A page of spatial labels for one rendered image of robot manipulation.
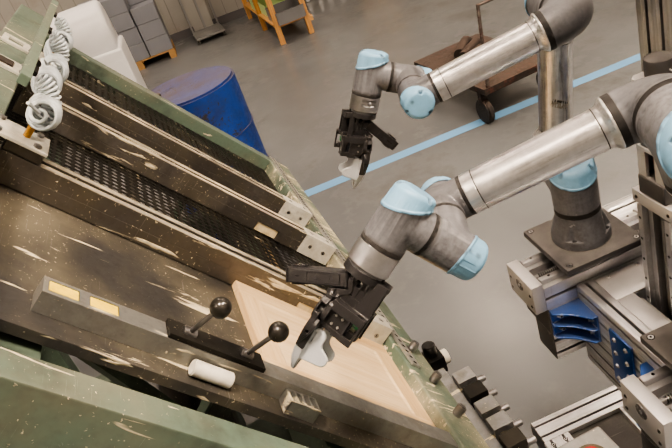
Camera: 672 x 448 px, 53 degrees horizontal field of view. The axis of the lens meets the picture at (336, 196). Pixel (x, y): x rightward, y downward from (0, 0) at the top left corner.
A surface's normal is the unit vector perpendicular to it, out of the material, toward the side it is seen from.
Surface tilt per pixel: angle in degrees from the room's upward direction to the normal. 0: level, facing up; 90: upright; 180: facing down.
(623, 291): 0
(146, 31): 90
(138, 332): 90
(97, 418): 90
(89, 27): 71
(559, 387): 0
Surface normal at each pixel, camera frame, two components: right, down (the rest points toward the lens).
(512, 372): -0.29, -0.83
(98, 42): 0.16, 0.11
